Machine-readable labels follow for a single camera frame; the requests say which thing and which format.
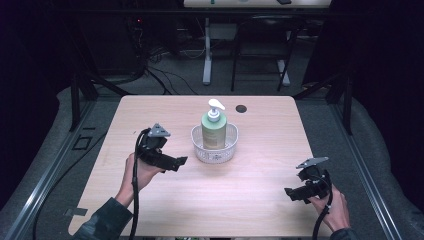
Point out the white background desk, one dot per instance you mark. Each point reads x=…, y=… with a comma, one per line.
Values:
x=207, y=50

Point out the grey tape strip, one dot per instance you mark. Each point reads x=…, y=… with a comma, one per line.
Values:
x=77, y=211

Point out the green pump soap bottle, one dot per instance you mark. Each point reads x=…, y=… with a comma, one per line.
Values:
x=213, y=131

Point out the person's left hand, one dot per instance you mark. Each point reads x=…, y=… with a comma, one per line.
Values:
x=143, y=176

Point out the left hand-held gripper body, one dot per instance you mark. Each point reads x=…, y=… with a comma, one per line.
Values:
x=150, y=148

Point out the black round table grommet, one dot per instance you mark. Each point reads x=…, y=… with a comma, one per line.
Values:
x=241, y=108

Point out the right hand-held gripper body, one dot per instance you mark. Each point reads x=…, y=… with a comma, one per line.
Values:
x=318, y=185

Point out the black metal frame stand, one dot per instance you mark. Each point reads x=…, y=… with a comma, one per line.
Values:
x=75, y=100
x=347, y=106

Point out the person's right hand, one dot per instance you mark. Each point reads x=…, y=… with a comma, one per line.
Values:
x=338, y=213

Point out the black chair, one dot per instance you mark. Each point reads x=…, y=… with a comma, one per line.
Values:
x=263, y=26

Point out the white plastic basket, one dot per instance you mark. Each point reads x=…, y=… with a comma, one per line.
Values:
x=215, y=155

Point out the aluminium floor rail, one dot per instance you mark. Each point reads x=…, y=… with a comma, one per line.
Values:
x=43, y=176
x=363, y=166

